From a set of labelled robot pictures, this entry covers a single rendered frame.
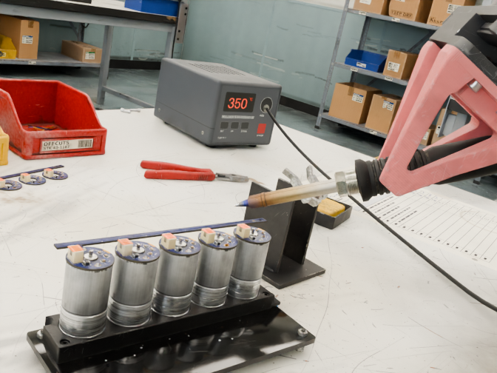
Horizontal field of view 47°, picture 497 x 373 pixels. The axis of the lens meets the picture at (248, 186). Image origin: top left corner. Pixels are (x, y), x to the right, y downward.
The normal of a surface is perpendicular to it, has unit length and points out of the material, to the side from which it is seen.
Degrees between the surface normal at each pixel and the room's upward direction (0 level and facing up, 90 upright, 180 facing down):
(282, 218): 90
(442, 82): 108
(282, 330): 0
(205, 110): 90
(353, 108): 89
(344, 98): 91
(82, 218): 0
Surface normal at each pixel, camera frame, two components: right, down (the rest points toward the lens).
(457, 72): -0.33, 0.52
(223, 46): -0.62, 0.13
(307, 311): 0.19, -0.93
